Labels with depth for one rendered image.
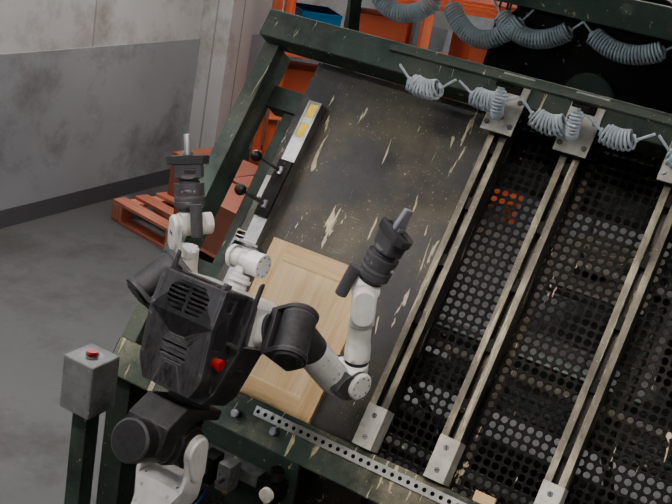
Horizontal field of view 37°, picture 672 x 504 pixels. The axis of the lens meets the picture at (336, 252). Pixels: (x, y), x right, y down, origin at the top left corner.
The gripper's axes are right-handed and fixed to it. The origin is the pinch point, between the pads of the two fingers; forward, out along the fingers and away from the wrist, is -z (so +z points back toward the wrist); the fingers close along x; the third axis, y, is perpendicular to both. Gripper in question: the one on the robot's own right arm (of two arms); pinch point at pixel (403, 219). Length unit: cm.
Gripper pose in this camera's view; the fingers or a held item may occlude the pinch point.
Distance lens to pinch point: 259.5
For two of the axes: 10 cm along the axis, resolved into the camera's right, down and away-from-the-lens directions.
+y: 8.2, 1.8, 5.5
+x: -3.8, -5.5, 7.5
